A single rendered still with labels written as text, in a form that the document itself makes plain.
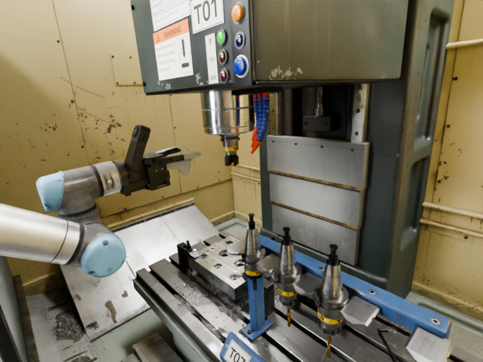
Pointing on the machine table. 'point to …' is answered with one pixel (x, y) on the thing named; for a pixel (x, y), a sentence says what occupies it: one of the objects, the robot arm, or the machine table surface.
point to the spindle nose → (227, 113)
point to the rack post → (256, 312)
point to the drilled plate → (236, 287)
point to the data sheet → (168, 11)
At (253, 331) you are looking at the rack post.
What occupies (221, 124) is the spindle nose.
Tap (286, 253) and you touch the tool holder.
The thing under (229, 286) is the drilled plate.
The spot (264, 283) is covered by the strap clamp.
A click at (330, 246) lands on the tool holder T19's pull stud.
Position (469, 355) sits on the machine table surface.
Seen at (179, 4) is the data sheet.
